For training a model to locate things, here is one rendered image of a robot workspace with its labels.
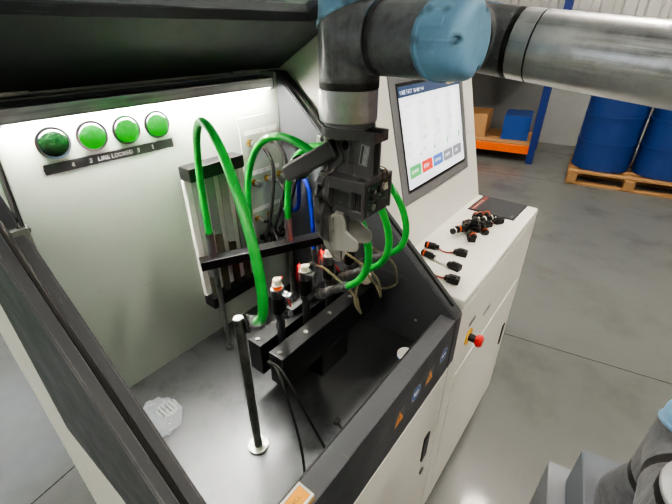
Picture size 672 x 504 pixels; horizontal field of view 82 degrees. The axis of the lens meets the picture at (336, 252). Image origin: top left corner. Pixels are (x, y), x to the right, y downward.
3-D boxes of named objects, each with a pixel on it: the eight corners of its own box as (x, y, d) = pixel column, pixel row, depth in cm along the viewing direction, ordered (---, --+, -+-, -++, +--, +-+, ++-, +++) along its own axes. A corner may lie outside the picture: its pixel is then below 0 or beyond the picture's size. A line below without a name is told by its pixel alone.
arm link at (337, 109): (306, 88, 48) (345, 82, 53) (307, 127, 50) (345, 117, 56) (356, 94, 44) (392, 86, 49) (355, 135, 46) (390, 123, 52)
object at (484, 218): (480, 249, 114) (484, 232, 111) (446, 238, 119) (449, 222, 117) (504, 222, 129) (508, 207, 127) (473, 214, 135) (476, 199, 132)
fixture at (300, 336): (286, 411, 83) (282, 359, 75) (255, 388, 88) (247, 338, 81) (373, 327, 106) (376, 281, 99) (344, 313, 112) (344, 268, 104)
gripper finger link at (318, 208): (322, 245, 56) (321, 187, 52) (314, 242, 57) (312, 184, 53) (342, 233, 59) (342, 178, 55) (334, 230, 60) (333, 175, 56)
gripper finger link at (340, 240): (352, 278, 57) (353, 222, 53) (321, 266, 60) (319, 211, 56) (364, 269, 59) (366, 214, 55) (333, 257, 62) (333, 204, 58)
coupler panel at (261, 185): (260, 241, 103) (246, 120, 88) (251, 237, 105) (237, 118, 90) (293, 224, 112) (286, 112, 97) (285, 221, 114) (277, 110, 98)
